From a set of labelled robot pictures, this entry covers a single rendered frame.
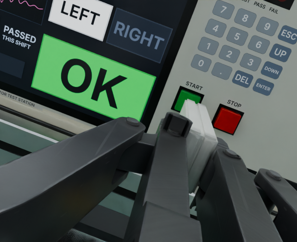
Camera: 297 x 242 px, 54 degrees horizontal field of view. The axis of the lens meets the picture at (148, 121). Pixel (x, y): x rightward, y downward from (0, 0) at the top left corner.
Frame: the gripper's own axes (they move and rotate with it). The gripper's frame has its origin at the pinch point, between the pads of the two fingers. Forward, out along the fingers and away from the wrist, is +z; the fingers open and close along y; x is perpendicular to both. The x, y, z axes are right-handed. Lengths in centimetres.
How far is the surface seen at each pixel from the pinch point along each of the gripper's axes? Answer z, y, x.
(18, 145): 6.6, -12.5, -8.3
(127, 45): 9.4, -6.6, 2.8
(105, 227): 21.6, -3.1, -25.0
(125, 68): 9.4, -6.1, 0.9
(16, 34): 9.4, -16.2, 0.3
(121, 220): 21.6, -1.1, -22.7
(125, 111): 9.4, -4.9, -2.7
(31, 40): 9.4, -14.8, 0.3
